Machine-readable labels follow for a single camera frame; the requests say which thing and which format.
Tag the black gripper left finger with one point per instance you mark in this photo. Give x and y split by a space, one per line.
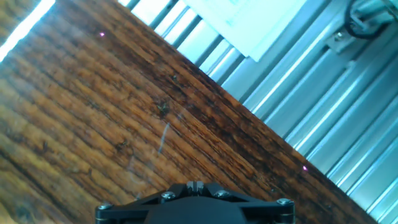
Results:
124 211

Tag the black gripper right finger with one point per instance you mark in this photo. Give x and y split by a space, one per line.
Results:
267 211

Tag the brown wooden board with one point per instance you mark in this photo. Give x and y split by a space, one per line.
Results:
93 109

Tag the white printed paper stack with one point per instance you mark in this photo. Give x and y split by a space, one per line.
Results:
248 25

